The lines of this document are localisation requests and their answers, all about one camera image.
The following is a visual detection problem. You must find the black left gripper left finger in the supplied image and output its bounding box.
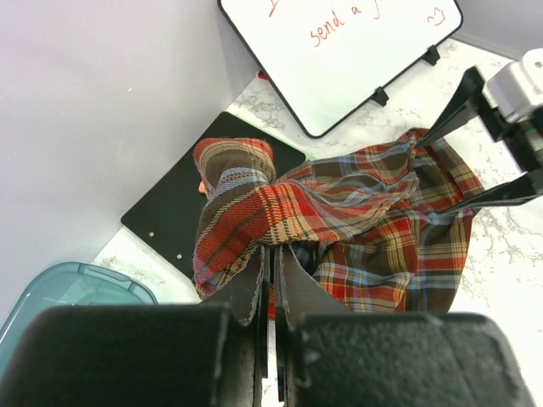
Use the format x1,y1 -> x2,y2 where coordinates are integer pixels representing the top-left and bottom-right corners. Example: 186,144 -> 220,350
1,249 -> 269,406

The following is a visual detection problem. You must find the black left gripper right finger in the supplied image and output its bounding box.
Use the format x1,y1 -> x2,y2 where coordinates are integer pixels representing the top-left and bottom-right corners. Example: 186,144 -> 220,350
273,247 -> 534,406

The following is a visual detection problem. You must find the teal plastic bin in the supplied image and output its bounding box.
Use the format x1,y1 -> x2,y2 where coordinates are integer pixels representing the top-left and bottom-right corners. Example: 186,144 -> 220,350
1,262 -> 158,342

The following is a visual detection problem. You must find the plaid long sleeve shirt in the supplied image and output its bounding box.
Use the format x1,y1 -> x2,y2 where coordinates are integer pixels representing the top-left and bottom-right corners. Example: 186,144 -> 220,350
193,128 -> 483,313

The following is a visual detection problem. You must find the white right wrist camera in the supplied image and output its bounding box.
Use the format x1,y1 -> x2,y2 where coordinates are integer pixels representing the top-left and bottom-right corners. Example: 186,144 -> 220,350
486,48 -> 543,124

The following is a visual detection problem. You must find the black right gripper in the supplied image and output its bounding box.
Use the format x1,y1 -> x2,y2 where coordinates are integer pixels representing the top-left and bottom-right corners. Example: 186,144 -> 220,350
416,66 -> 542,212

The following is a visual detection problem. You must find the black clipboard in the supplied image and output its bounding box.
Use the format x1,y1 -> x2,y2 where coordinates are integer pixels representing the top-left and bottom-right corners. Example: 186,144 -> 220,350
120,112 -> 305,278

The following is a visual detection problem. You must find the white dry-erase board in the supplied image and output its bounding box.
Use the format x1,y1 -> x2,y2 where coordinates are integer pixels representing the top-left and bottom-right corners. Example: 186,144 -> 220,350
218,0 -> 463,139

